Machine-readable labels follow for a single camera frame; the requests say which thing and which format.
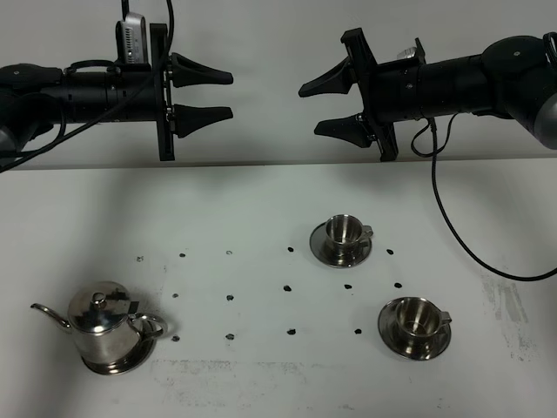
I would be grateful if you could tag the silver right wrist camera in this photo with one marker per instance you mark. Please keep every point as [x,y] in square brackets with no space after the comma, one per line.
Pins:
[408,53]

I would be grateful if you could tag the far stainless steel saucer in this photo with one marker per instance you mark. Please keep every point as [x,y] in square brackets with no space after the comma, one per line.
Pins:
[338,258]

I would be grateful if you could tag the far stainless steel teacup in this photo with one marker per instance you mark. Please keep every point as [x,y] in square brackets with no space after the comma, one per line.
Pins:
[344,233]

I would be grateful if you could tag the stainless steel saucer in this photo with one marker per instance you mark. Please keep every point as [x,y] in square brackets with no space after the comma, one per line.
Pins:
[412,350]
[338,258]

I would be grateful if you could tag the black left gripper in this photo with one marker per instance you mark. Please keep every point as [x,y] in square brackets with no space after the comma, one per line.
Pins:
[184,72]

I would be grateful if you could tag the steel teapot saucer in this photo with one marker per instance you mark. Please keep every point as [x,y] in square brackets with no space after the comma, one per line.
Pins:
[135,358]

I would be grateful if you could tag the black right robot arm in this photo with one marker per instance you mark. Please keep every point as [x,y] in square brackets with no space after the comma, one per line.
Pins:
[514,78]

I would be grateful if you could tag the stainless steel teacup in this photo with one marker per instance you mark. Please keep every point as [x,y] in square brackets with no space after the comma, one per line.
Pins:
[418,319]
[344,233]

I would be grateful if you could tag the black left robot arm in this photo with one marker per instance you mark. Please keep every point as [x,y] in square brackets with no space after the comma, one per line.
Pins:
[38,103]

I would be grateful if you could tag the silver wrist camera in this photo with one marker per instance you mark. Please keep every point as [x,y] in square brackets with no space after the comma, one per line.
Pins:
[408,53]
[132,39]

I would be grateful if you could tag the near stainless steel teacup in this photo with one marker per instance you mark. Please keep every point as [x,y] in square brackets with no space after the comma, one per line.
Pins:
[418,319]

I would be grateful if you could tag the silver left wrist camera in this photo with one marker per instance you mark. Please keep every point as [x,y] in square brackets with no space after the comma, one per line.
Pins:
[132,39]

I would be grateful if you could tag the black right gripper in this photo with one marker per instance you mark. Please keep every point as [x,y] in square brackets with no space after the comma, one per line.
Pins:
[389,93]

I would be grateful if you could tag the stainless steel teapot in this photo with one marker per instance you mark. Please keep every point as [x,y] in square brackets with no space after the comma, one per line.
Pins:
[104,322]

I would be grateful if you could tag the near stainless steel saucer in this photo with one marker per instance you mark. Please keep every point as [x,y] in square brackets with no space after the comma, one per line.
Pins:
[412,350]

